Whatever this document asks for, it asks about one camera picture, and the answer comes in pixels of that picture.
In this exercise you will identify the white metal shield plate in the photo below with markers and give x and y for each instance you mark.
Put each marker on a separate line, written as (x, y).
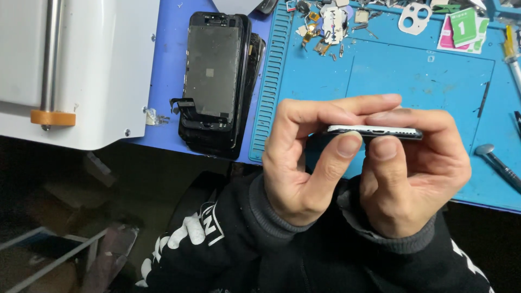
(334, 25)

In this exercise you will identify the white machine housing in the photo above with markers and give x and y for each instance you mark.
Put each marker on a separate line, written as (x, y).
(101, 61)

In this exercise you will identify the white and black smartphone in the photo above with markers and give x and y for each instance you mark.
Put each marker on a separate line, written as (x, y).
(390, 132)

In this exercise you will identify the small square chip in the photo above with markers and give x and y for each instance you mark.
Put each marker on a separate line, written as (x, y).
(361, 16)

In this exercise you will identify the metal spudger tool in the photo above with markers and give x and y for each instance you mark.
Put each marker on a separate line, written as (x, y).
(498, 162)

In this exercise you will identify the grey sheet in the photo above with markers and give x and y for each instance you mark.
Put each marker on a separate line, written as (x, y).
(236, 5)

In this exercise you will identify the thin black pry tool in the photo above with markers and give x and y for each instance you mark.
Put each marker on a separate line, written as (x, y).
(483, 99)

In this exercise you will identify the white camera lens frame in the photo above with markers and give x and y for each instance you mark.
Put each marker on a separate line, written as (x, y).
(409, 24)

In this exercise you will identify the blue silicone repair mat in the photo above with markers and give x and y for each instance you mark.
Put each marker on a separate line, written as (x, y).
(407, 69)

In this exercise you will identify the white metal frame rack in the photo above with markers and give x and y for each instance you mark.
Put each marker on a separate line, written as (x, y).
(53, 260)

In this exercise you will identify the metal rod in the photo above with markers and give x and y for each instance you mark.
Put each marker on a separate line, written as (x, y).
(51, 53)

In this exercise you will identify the pink wipe packet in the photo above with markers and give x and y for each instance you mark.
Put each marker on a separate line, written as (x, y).
(444, 38)

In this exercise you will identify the person's right hand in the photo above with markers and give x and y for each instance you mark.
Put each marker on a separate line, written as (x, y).
(427, 183)

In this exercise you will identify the stack of black phone screens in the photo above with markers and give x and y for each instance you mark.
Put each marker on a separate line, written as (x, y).
(211, 73)

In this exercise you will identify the white and green wipe packet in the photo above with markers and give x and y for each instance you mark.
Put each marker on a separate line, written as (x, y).
(481, 36)

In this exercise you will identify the black printed hoodie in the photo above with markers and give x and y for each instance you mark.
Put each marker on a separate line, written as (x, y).
(317, 264)

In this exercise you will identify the person's left hand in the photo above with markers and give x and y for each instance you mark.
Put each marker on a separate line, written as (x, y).
(293, 179)

